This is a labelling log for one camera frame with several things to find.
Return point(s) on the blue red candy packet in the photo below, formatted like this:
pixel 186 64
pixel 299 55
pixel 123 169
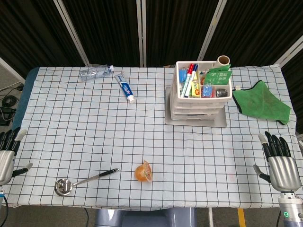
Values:
pixel 207 91

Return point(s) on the red cap whiteboard marker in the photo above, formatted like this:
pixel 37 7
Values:
pixel 190 68

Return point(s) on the green microfibre cloth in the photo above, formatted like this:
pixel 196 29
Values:
pixel 260 101

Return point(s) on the yellow floor strip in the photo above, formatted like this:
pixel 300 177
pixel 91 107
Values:
pixel 241 217

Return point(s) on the black folding screen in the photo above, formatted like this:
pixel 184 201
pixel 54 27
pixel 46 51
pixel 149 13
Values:
pixel 106 28

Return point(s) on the white drawer organizer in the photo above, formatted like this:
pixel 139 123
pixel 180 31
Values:
pixel 203 100

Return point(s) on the white table leg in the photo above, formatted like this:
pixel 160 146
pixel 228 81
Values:
pixel 210 217

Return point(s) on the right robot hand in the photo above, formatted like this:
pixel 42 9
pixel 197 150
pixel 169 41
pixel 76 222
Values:
pixel 282 170

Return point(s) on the cardboard roll tube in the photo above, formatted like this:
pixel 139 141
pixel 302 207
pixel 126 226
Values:
pixel 223 60

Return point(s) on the grey robot torso base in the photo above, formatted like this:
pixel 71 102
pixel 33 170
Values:
pixel 142 218

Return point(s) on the black metal binder clip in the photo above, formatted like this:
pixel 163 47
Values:
pixel 221 92

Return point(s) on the blue cap whiteboard marker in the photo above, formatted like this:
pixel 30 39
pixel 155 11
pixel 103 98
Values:
pixel 195 67

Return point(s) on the yellow snack packet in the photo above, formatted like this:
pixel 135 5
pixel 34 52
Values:
pixel 195 89

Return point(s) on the orange jelly cup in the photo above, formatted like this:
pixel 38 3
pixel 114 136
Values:
pixel 142 173

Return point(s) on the checkered white tablecloth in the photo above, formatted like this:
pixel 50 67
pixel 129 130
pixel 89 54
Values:
pixel 94 130

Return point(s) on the blue white toothpaste tube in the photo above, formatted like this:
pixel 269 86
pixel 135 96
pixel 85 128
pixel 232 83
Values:
pixel 125 88

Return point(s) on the clear plastic water bottle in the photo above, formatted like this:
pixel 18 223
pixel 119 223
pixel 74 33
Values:
pixel 94 72

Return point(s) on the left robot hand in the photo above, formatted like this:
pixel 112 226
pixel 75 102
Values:
pixel 6 163

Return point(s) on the green tea packet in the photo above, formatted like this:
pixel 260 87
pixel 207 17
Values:
pixel 217 76

